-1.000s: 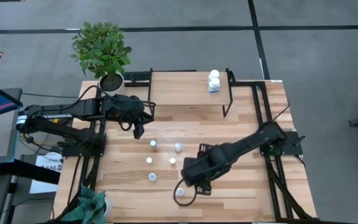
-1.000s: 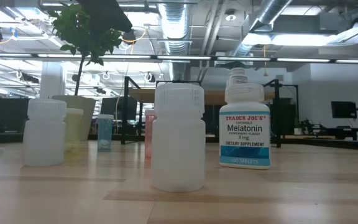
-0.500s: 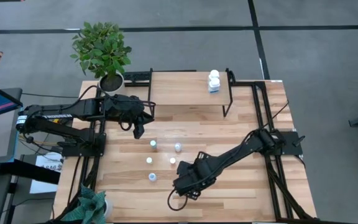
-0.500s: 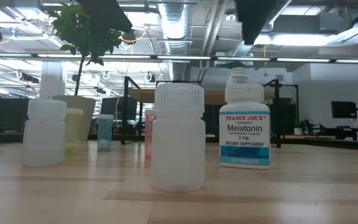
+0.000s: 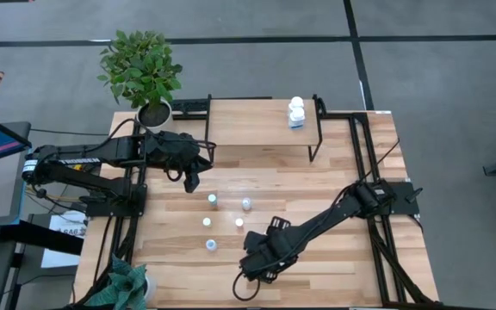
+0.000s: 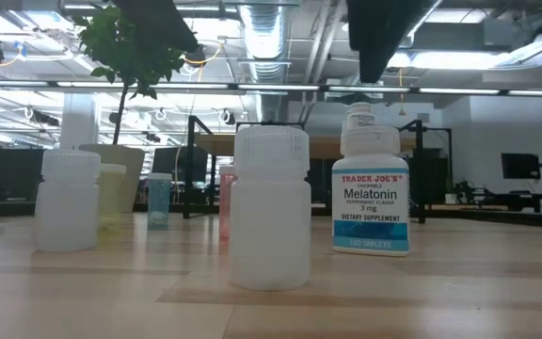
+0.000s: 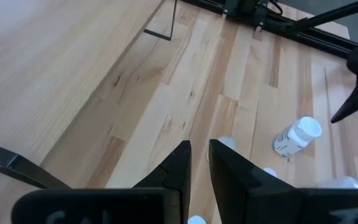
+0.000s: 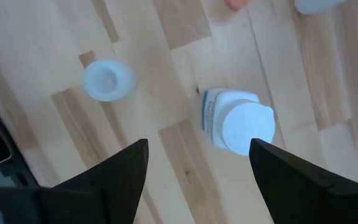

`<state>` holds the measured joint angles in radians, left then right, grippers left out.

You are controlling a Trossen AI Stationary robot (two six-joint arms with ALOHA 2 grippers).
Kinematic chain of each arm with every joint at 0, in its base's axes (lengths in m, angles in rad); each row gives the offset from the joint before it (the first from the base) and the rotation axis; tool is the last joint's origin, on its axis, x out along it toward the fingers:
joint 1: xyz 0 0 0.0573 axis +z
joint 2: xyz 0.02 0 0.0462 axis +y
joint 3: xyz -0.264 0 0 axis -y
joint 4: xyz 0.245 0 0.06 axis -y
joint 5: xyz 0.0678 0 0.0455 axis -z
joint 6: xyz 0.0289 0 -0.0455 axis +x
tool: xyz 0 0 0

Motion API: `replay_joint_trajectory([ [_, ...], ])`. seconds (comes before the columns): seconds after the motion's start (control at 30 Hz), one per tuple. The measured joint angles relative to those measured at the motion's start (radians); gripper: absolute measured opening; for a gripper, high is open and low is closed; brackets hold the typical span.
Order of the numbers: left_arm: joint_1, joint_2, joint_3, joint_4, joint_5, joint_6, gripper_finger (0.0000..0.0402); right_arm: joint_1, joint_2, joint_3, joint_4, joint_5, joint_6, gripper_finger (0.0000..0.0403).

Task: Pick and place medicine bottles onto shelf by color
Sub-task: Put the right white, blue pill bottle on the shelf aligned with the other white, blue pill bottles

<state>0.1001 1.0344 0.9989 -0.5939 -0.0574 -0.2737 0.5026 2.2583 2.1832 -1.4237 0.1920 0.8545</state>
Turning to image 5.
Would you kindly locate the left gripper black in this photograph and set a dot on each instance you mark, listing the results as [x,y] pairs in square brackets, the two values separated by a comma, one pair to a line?
[172,150]

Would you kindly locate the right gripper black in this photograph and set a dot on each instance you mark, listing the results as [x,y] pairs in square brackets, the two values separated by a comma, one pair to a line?
[265,256]

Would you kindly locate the yellow translucent pill vial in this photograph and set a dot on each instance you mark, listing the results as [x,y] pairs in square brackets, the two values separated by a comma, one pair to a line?
[206,221]

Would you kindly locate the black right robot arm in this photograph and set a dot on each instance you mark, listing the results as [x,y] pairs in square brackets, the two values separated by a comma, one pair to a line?
[330,215]

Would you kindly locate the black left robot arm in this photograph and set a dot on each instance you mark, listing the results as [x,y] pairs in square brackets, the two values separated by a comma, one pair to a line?
[80,155]

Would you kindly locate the red translucent pill vial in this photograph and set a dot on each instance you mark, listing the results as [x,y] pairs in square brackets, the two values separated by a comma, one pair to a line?
[239,222]

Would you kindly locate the translucent white plastic bottle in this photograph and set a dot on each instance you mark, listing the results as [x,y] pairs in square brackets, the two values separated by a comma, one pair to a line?
[211,245]
[246,203]

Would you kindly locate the cream round plant pot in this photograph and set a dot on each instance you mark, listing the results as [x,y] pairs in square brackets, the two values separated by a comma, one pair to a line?
[154,115]

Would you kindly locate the green leafy plant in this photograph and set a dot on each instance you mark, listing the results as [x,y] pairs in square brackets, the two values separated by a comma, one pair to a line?
[140,69]

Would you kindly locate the small white plant pot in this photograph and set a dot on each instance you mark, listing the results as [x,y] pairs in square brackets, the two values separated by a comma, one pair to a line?
[150,287]

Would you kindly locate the teal striped leaf plant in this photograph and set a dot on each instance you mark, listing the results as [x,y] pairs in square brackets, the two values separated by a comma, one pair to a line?
[123,286]

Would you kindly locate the white printed paper sheet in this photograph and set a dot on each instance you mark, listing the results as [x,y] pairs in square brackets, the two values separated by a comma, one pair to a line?
[60,259]

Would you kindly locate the black stand beam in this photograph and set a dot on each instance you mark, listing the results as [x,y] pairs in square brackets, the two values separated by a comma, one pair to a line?
[41,236]

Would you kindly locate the wooden shelf with black frame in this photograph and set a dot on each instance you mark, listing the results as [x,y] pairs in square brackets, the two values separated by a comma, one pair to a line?
[252,122]

